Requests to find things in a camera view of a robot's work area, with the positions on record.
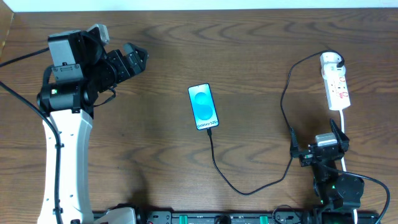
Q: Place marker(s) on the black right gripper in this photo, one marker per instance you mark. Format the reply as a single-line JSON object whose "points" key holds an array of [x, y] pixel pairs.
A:
{"points": [[316, 150]]}

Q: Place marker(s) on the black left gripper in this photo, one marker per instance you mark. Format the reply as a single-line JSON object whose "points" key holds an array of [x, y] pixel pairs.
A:
{"points": [[125, 64]]}

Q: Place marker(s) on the blue screen Galaxy smartphone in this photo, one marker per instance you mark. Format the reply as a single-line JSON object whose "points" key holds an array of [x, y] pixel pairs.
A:
{"points": [[203, 106]]}

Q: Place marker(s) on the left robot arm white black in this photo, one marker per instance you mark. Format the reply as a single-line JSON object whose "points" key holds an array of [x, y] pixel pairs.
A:
{"points": [[80, 71]]}

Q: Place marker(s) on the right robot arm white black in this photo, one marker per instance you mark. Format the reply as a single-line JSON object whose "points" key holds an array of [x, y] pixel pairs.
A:
{"points": [[340, 194]]}

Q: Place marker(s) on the white USB charger plug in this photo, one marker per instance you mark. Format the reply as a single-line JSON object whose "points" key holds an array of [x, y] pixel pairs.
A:
{"points": [[331, 61]]}

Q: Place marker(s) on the white power strip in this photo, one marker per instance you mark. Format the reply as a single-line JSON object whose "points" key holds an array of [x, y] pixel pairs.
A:
{"points": [[336, 87]]}

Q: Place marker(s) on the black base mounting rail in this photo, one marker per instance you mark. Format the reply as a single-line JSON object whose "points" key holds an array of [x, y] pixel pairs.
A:
{"points": [[167, 217]]}

